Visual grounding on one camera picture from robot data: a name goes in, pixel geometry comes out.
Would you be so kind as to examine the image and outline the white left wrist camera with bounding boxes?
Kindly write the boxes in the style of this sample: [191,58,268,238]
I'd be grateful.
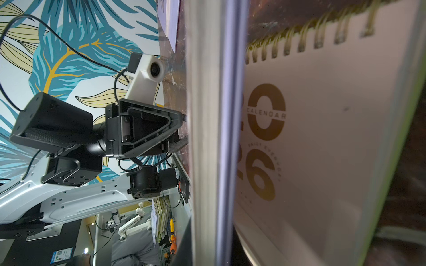
[124,52,166,105]

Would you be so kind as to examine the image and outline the pink calendar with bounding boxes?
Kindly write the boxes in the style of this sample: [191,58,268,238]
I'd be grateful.
[235,1,419,266]

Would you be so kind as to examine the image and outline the green desk calendar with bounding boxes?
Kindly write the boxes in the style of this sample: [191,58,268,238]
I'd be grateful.
[351,1,426,266]

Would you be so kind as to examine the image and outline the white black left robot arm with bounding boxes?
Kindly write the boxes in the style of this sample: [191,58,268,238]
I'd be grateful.
[1,93,187,239]

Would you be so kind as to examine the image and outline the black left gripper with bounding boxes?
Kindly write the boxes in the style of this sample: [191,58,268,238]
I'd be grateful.
[10,92,185,187]

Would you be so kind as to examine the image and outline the purple calendar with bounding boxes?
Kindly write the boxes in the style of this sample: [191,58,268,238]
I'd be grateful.
[156,0,180,52]
[185,1,250,266]

